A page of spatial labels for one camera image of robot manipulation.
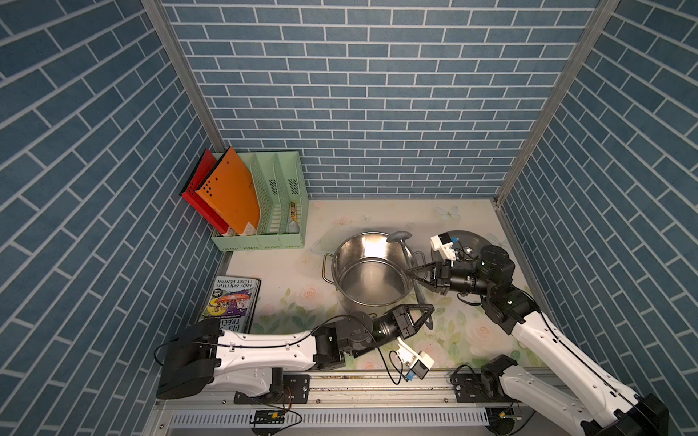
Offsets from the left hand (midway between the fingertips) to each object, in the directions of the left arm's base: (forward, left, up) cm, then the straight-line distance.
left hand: (434, 302), depth 59 cm
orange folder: (+46, +63, -10) cm, 78 cm away
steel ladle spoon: (+19, +5, -1) cm, 20 cm away
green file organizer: (+59, +48, -17) cm, 78 cm away
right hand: (+6, +4, -1) cm, 8 cm away
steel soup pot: (+23, +12, -27) cm, 38 cm away
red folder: (+48, +68, 0) cm, 83 cm away
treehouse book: (+12, +57, -27) cm, 64 cm away
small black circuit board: (-18, +40, -33) cm, 55 cm away
